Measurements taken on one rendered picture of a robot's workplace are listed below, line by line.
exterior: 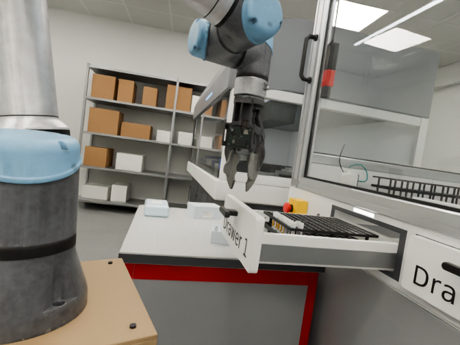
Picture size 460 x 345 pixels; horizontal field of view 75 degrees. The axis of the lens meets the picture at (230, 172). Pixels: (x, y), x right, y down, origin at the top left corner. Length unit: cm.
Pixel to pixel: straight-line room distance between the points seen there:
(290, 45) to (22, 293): 152
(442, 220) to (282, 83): 111
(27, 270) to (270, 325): 72
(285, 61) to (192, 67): 348
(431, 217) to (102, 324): 60
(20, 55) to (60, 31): 490
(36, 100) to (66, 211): 20
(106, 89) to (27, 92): 407
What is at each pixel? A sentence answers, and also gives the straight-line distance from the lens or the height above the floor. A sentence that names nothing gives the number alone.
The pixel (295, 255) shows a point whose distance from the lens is 64.
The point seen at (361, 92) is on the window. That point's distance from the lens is 99.
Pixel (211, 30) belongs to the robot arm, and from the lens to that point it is 64.
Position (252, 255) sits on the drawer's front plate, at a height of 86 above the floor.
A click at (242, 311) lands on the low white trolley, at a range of 94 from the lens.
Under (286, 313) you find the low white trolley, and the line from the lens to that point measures 99.
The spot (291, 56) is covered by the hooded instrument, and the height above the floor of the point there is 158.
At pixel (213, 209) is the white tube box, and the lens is 127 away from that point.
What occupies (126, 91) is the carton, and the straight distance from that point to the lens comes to 451.
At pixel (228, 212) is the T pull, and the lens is 67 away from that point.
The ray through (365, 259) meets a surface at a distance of 73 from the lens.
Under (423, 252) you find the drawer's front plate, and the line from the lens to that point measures 70.
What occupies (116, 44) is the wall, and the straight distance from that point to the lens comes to 521.
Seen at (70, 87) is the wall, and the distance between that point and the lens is 523.
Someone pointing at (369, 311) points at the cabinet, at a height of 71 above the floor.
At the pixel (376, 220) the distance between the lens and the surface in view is 82.
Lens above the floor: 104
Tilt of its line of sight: 3 degrees down
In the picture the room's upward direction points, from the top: 8 degrees clockwise
